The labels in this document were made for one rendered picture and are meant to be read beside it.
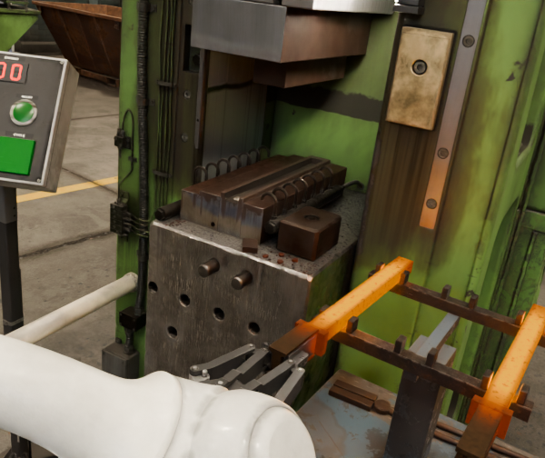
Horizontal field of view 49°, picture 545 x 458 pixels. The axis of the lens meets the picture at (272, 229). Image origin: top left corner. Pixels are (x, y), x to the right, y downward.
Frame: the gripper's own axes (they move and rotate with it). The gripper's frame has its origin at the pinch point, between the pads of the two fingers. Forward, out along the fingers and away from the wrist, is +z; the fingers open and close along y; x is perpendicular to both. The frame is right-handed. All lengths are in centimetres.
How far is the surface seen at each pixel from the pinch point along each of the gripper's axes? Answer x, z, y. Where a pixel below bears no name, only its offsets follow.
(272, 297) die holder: -11.3, 27.7, -20.5
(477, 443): 1.5, -3.0, 24.9
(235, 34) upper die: 34, 32, -38
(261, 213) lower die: 2.2, 33.0, -28.8
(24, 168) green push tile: 3, 13, -75
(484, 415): 1.5, 2.3, 24.2
